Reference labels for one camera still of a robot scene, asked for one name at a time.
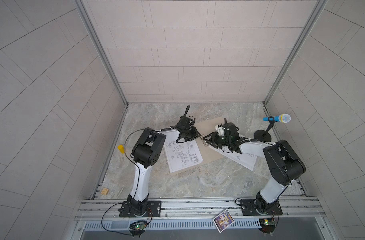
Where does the right circuit board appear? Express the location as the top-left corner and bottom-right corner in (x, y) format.
(259, 219), (276, 234)

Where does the drawing paper sheet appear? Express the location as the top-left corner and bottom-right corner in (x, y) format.
(209, 146), (258, 171)
(164, 140), (203, 173)

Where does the left green circuit board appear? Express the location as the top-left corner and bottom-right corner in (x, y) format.
(129, 221), (147, 231)

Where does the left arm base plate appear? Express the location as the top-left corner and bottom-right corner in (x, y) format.
(118, 201), (162, 218)

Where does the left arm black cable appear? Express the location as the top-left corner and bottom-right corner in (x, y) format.
(123, 128), (147, 169)

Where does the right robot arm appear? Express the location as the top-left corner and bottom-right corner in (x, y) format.
(202, 124), (306, 215)

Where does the blue yellow microphone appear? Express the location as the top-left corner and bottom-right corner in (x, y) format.
(263, 114), (291, 124)

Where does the aluminium rail frame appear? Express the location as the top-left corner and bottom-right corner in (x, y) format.
(71, 196), (326, 221)

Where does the colourful card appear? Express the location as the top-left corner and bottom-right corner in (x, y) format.
(213, 210), (235, 233)

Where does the small wooden block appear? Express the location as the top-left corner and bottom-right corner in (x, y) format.
(100, 188), (109, 196)

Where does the beige paper folder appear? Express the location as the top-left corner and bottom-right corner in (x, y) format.
(170, 116), (240, 173)

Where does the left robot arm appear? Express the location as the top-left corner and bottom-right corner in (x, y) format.
(127, 115), (200, 216)

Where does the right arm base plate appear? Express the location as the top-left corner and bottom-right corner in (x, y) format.
(240, 199), (283, 216)

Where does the yellow cylinder block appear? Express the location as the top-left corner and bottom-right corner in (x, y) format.
(117, 145), (125, 154)

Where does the metal folder clip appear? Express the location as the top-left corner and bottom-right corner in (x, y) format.
(201, 137), (208, 147)

